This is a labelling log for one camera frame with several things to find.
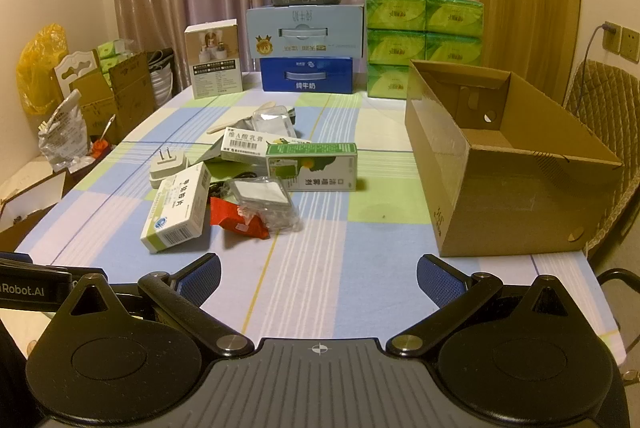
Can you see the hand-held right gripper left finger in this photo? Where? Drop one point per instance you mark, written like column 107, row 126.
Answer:
column 200, row 278

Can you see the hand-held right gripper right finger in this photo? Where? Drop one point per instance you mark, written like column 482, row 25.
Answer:
column 439, row 280

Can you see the red snack packet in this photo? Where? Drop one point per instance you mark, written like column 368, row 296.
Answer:
column 230, row 218

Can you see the white green-striped medicine box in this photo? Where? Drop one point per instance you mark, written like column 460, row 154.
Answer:
column 175, row 208

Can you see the large cardboard box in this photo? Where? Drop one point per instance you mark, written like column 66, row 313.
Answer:
column 500, row 208

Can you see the clear case with white pad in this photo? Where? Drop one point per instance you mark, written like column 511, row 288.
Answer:
column 262, row 193

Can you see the white plug adapter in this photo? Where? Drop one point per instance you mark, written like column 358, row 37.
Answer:
column 165, row 167

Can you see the silver foil tea pouch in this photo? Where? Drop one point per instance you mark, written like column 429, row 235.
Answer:
column 207, row 153

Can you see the white cream tube box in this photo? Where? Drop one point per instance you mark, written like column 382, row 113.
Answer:
column 245, row 146

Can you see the wooden spoon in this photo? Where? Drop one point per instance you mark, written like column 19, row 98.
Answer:
column 220, row 127

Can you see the green white spray box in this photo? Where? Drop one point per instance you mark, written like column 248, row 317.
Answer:
column 325, row 167

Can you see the clear plastic box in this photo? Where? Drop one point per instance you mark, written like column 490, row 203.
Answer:
column 270, row 122

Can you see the checked cloth desktop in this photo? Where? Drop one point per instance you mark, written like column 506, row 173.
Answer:
column 325, row 248

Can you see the flat cardboard box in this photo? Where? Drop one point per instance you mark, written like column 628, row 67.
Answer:
column 30, row 208

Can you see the crumpled silver bag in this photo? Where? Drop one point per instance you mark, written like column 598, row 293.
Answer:
column 67, row 137

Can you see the metal spoon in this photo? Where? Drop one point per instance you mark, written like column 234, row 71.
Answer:
column 107, row 127

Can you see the small brown cardboard box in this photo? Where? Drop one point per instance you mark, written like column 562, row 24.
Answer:
column 95, row 107
column 131, row 87

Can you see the black white striped bag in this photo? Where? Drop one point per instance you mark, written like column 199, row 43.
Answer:
column 161, row 80

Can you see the white product box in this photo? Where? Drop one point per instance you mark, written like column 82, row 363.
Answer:
column 215, row 62

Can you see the yellow plastic bag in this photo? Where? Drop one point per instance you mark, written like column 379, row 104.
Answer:
column 40, row 67

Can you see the white cardboard hanger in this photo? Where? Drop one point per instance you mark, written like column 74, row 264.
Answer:
column 75, row 67

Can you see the dark blue milk carton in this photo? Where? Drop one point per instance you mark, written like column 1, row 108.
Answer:
column 305, row 75

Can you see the small green tissue pack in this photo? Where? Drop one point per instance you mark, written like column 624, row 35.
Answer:
column 112, row 52

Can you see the stack of green tissue packs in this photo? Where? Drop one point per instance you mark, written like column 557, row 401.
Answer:
column 400, row 37

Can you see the wicker chair back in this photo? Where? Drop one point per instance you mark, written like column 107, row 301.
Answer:
column 610, row 87

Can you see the light blue milk carton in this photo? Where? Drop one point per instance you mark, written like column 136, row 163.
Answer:
column 305, row 32

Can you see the black metal chair frame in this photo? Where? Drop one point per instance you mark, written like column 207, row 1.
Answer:
column 617, row 275

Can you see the beige wall socket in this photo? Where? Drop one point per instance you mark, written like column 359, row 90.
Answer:
column 611, row 37

